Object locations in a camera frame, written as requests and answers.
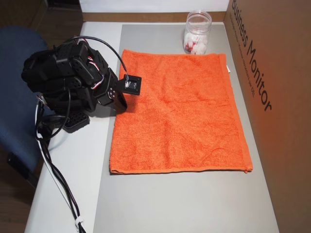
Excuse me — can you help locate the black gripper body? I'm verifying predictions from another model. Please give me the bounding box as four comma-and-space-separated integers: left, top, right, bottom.
94, 68, 120, 107

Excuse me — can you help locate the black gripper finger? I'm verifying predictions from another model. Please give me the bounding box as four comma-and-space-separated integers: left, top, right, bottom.
114, 93, 128, 110

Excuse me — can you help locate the orange terry towel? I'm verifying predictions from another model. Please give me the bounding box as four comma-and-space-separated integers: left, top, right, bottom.
108, 49, 254, 175

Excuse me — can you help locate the red white packet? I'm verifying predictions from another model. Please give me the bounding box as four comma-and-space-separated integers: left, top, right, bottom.
184, 40, 198, 53

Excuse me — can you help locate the blue office chair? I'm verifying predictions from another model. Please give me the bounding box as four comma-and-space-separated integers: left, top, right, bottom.
0, 26, 58, 190

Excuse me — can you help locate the clear plastic jar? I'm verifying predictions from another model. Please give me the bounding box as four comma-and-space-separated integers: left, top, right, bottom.
182, 10, 212, 57

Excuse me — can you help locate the grey table mat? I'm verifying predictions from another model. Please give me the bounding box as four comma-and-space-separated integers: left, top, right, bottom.
93, 23, 280, 233

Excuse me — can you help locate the brown cabinet panel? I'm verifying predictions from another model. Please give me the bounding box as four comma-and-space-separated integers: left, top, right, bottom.
0, 0, 48, 29

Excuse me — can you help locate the brown Business Monitor cardboard box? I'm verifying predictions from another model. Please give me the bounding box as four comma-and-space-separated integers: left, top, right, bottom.
225, 0, 311, 233

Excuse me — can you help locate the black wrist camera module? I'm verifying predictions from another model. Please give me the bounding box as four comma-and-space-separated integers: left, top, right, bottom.
116, 74, 143, 97

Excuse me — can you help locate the brown cardboard wall strip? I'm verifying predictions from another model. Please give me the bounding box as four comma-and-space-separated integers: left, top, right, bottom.
82, 11, 229, 23

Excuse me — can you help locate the black and white cable bundle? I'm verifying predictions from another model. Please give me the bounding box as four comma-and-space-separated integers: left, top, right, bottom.
36, 116, 87, 233

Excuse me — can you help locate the black power cable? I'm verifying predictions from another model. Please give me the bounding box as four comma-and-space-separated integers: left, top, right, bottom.
36, 121, 87, 233

